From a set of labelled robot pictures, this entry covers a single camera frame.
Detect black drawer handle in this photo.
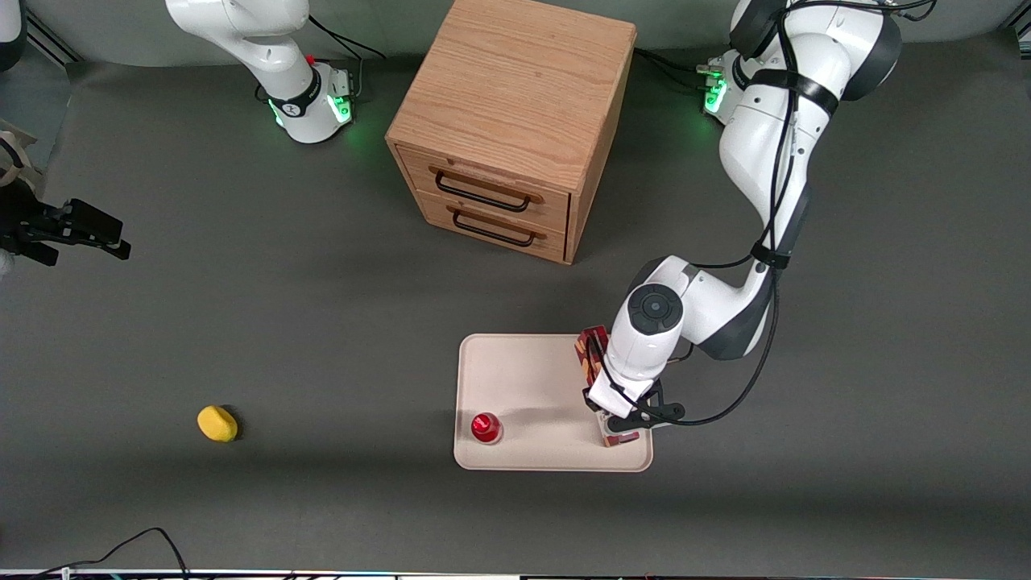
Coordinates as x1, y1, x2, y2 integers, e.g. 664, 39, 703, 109
429, 165, 544, 214
447, 205, 539, 248

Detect black right base cables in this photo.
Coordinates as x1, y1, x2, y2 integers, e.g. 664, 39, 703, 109
308, 14, 387, 104

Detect wooden drawer cabinet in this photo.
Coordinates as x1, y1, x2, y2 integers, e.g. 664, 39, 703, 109
385, 0, 638, 266

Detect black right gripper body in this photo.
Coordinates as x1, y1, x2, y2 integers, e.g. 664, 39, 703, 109
0, 182, 67, 244

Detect red cookie box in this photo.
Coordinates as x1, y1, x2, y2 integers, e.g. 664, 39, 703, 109
573, 325, 642, 449

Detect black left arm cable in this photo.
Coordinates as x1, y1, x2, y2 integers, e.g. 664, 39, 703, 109
586, 0, 939, 428

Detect black left base cables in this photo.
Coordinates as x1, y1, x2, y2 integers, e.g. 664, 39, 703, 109
635, 44, 726, 91

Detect black frame rail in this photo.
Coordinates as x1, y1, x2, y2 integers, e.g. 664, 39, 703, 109
23, 10, 83, 67

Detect yellow lemon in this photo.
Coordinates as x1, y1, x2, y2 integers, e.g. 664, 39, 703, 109
197, 405, 240, 443

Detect white rectangular tray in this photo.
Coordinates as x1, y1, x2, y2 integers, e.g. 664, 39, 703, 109
453, 333, 654, 473

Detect black base cables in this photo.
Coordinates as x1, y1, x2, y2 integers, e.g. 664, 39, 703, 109
635, 44, 726, 91
308, 14, 387, 104

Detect black cable on table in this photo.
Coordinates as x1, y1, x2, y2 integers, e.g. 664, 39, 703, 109
32, 528, 191, 580

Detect pale wrapped wrist cable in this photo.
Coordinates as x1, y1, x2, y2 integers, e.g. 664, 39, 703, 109
0, 121, 41, 196

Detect wooden drawer front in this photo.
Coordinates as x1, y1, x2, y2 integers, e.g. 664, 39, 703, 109
417, 192, 568, 263
397, 145, 572, 234

